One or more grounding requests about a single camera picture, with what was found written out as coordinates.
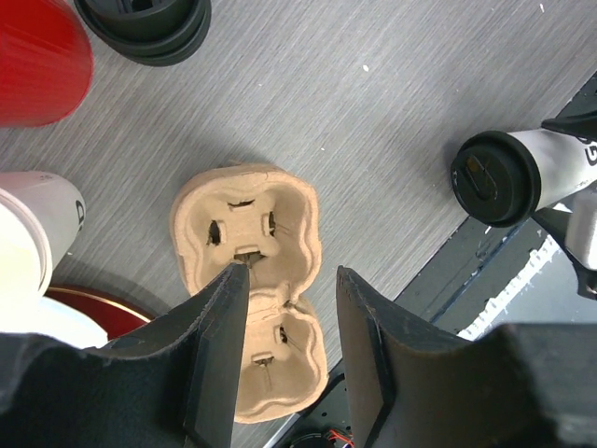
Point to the red straw holder cup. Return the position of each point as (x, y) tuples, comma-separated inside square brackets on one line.
[(46, 63)]

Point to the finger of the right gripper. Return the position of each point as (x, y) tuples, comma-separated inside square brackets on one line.
[(580, 126), (563, 227)]

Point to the red round tray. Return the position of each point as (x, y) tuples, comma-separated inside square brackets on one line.
[(83, 298)]

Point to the white paper plates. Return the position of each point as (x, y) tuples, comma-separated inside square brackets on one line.
[(66, 324)]

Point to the stack of white paper cups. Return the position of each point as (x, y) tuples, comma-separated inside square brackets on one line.
[(41, 216)]

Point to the brown pulp cup carrier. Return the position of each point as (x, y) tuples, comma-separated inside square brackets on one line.
[(268, 219)]

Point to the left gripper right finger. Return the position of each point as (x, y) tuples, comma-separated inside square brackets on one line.
[(405, 377)]

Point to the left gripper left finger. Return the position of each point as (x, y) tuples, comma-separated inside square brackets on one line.
[(177, 377)]

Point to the stack of black lids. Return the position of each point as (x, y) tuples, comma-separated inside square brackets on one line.
[(153, 33)]

